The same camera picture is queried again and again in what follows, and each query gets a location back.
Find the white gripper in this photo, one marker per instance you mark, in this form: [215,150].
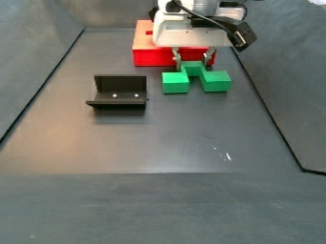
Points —
[195,23]

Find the green stepped block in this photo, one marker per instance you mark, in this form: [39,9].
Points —
[175,81]

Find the red base board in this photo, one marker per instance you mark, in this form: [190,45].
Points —
[150,56]

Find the black angle fixture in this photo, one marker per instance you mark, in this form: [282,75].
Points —
[119,91]

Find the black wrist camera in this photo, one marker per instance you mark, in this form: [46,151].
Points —
[242,36]

